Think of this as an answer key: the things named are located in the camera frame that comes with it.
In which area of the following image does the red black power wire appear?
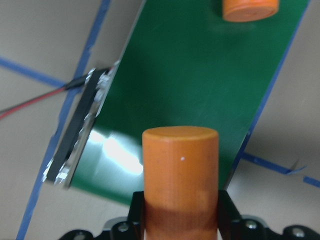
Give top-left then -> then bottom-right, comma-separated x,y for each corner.
0,66 -> 118,121

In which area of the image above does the green conveyor belt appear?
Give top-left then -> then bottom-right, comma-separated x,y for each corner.
43,0 -> 309,204

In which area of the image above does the plain orange cylinder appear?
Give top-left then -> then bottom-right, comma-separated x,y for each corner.
142,126 -> 219,240

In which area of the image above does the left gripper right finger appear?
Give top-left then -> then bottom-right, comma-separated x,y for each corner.
217,190 -> 242,240

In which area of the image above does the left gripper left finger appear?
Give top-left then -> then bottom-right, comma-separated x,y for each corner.
127,191 -> 145,240

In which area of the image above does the orange cylinder with white text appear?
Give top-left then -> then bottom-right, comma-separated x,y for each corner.
222,0 -> 280,23

